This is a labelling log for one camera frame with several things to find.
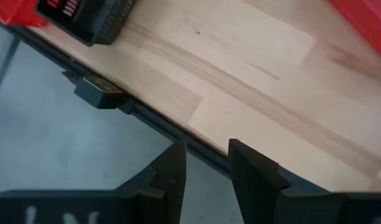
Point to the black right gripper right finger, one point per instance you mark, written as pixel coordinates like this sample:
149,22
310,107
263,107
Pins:
256,186

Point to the red plastic basket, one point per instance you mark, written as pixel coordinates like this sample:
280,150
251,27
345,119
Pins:
371,21
16,12

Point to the black aluminium table frame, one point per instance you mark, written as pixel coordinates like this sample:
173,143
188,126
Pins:
159,121

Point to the black plastic basket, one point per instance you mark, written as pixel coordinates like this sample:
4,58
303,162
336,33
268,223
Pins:
94,18

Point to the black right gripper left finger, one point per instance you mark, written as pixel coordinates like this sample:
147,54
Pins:
165,186

